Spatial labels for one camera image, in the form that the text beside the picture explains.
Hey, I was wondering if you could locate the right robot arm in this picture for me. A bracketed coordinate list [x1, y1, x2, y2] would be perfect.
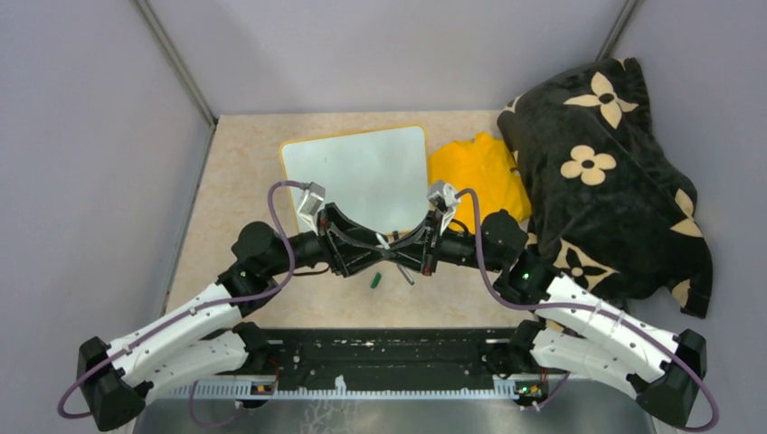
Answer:
[374, 211, 721, 432]

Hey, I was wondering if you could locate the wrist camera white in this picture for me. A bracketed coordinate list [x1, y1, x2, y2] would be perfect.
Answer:
[297, 182, 326, 221]
[427, 180, 460, 214]

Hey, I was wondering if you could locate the black floral blanket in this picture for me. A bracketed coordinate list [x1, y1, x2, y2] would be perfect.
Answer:
[497, 58, 713, 318]

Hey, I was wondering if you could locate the green whiteboard marker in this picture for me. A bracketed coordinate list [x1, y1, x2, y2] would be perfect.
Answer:
[375, 232, 415, 287]

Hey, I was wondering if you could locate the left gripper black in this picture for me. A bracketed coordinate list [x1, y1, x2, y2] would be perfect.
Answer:
[267, 202, 392, 278]

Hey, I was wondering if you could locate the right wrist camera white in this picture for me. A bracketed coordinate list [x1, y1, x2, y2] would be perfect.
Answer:
[427, 180, 460, 214]

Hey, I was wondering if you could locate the yellow-framed whiteboard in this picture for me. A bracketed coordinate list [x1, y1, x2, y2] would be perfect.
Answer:
[279, 124, 429, 234]

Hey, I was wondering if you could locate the yellow folded cloth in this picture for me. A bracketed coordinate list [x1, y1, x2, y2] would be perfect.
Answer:
[427, 132, 532, 222]

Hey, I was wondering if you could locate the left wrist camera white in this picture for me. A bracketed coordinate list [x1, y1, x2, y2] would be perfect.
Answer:
[297, 182, 326, 221]

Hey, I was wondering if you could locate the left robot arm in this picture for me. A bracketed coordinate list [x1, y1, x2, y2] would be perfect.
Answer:
[72, 204, 387, 432]

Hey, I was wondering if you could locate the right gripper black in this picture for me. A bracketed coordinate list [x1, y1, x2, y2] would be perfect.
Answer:
[386, 209, 505, 278]

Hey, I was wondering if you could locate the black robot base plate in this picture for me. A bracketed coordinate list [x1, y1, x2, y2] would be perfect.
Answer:
[197, 326, 569, 409]

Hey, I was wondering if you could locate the green marker cap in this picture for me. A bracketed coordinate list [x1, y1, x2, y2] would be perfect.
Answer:
[370, 272, 383, 288]

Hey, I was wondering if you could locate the aluminium rail frame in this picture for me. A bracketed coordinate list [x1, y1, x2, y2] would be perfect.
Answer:
[170, 339, 554, 405]

